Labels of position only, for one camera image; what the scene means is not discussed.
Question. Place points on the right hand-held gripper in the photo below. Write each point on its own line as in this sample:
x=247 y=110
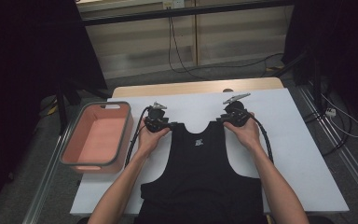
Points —
x=237 y=116

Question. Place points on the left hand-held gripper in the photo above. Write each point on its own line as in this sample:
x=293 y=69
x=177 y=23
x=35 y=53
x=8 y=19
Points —
x=155 y=119

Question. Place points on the pink storage basket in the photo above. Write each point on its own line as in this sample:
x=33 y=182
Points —
x=99 y=137

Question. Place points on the black tank top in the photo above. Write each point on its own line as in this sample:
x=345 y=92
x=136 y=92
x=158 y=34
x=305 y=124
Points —
x=199 y=174

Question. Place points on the person's right hand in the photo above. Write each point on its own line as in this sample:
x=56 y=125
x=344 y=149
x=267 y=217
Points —
x=248 y=137

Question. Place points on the person's left hand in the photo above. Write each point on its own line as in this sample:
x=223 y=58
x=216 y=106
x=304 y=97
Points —
x=147 y=141

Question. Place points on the white table board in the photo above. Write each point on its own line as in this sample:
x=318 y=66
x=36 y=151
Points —
x=192 y=105

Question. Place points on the light wooden table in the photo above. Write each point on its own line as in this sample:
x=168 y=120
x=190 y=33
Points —
x=183 y=87

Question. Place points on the light wooden cabinet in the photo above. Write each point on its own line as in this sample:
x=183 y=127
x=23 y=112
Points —
x=136 y=46

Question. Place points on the black metal stand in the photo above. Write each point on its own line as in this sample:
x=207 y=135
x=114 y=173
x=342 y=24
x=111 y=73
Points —
x=316 y=84

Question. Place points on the white power strip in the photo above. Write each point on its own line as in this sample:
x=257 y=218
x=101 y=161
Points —
x=330 y=112

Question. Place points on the black tripod stand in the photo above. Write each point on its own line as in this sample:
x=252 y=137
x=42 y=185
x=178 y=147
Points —
x=61 y=109

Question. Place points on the black horizontal bar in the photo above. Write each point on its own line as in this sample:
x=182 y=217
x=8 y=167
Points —
x=199 y=11

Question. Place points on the black curtain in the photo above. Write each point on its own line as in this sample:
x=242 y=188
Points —
x=348 y=46
x=18 y=77

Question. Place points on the aluminium floor rail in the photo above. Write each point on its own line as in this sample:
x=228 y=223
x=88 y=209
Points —
x=348 y=155
x=48 y=177

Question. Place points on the white wall socket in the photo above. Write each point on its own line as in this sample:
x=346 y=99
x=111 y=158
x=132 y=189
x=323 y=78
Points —
x=174 y=3

